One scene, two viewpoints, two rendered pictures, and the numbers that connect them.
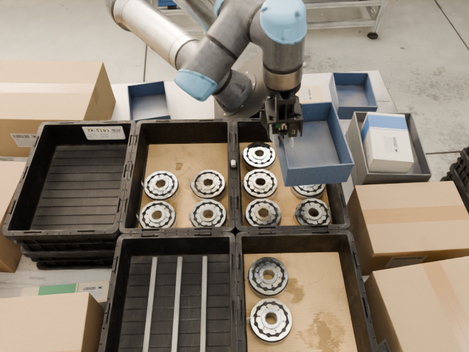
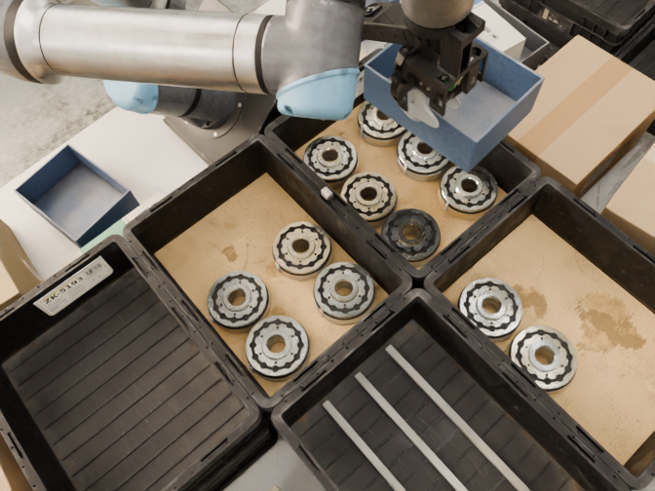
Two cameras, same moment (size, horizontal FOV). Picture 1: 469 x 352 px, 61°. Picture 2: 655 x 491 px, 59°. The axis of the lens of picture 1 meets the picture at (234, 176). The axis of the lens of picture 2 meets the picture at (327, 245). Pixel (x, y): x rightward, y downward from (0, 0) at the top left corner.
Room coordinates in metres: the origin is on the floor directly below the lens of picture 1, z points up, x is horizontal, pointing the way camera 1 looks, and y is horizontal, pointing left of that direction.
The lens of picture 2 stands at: (0.27, 0.30, 1.76)
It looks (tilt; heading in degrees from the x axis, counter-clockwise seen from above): 63 degrees down; 326
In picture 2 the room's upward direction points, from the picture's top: 6 degrees counter-clockwise
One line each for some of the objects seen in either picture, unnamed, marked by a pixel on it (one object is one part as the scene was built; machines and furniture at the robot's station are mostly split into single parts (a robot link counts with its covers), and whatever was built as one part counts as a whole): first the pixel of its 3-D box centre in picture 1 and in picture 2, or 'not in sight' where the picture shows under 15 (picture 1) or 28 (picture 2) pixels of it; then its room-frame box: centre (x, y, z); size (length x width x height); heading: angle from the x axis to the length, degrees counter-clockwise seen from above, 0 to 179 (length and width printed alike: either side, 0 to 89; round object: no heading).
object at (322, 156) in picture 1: (309, 142); (449, 88); (0.62, -0.18, 1.11); 0.20 x 0.15 x 0.07; 6
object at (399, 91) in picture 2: (271, 117); (407, 82); (0.61, -0.08, 1.20); 0.05 x 0.02 x 0.09; 93
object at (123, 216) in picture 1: (181, 172); (263, 258); (0.67, 0.15, 0.92); 0.40 x 0.30 x 0.02; 1
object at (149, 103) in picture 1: (149, 106); (78, 199); (1.13, 0.34, 0.74); 0.20 x 0.15 x 0.07; 12
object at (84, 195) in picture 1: (82, 184); (117, 389); (0.67, 0.45, 0.87); 0.40 x 0.30 x 0.11; 1
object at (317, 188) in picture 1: (308, 181); (424, 150); (0.68, -0.22, 0.86); 0.10 x 0.10 x 0.01
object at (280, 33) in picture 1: (282, 33); not in sight; (0.60, -0.08, 1.42); 0.09 x 0.08 x 0.11; 39
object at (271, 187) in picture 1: (260, 183); (368, 195); (0.68, -0.08, 0.86); 0.10 x 0.10 x 0.01
